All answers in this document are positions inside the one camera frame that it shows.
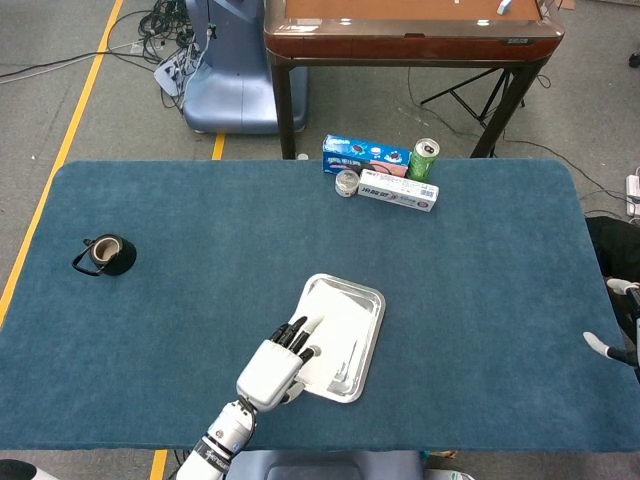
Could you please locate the single blue white mahjong tile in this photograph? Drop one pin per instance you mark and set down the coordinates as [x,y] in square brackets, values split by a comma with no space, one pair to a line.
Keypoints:
[505,6]

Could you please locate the grey blue robot torso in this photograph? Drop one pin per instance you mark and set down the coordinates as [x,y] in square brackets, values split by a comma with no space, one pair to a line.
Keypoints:
[325,467]

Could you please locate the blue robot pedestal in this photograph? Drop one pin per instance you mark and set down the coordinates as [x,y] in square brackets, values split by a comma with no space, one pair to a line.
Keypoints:
[235,90]

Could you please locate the black tripod stand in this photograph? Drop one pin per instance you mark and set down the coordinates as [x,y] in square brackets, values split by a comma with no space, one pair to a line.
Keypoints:
[460,88]

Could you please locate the small round white tin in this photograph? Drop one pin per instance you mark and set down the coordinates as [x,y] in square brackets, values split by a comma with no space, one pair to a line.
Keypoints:
[346,184]

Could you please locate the brown mahjong table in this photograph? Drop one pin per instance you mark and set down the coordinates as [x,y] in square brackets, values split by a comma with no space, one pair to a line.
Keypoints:
[400,47]

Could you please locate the blue Oreo cookie box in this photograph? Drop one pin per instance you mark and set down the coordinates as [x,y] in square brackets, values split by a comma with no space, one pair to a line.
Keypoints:
[350,150]

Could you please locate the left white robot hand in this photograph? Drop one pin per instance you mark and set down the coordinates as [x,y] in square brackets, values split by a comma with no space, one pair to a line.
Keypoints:
[270,375]

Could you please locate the white power strip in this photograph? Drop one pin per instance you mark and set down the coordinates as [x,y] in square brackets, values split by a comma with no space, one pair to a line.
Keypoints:
[634,192]
[170,75]

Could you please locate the black bulky object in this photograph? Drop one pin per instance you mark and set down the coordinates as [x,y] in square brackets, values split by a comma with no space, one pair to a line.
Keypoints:
[615,245]

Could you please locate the green drink can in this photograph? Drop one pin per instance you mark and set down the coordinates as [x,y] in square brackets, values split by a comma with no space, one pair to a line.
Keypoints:
[422,165]

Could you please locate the silver metal tray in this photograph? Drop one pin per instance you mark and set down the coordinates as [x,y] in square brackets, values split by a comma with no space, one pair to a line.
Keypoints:
[345,392]

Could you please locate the small black hanging controller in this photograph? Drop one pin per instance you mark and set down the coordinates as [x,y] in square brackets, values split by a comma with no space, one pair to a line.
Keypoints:
[212,33]

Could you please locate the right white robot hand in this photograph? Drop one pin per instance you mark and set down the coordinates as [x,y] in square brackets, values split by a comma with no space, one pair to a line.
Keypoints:
[597,342]

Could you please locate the white toothpaste box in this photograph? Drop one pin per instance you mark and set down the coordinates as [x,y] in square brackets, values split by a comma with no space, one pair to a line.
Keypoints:
[400,192]

